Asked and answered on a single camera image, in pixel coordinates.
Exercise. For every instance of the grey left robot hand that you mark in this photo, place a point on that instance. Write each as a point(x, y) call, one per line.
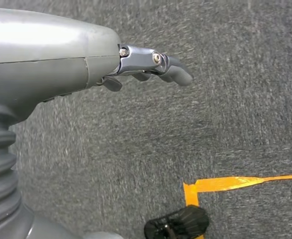
point(36, 49)

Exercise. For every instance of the yellow floor tape strip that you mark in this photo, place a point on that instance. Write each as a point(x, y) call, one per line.
point(222, 184)

